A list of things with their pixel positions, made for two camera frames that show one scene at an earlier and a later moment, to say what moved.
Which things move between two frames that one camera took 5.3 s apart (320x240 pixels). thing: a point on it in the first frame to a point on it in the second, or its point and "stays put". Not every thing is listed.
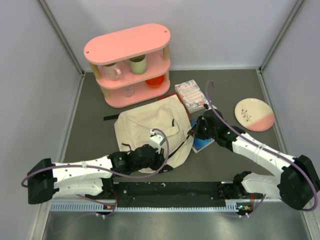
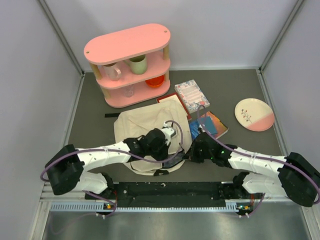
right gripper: x=196 y=131 to x=193 y=156
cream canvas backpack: x=133 y=127 stays put
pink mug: x=112 y=72 stays put
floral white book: x=192 y=95 stays put
